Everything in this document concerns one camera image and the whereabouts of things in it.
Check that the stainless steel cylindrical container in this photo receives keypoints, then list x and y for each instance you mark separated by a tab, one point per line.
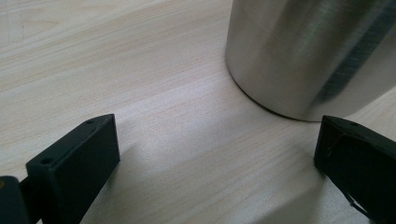
299	56

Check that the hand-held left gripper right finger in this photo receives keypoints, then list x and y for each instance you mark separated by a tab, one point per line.
361	168

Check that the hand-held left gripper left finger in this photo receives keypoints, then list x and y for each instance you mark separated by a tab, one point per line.
74	168

